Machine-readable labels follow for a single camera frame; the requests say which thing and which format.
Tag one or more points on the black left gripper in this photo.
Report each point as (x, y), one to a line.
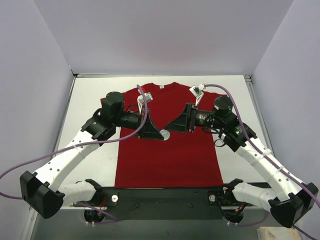
(144, 123)

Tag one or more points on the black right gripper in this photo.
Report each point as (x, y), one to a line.
(190, 118)

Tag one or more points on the round colourful brooch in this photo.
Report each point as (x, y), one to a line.
(165, 134)

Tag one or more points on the red t-shirt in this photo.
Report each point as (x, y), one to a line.
(184, 160)

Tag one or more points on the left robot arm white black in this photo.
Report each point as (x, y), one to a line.
(43, 189)

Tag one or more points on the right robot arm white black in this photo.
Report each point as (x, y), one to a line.
(288, 198)

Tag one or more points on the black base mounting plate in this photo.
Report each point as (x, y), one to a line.
(181, 203)

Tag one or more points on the beige foam block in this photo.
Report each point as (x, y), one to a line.
(277, 233)

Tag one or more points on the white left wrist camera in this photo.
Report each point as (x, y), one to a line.
(142, 99)

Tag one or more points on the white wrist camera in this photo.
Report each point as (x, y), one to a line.
(142, 99)
(198, 92)

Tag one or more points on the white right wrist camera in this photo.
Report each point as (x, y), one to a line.
(198, 92)

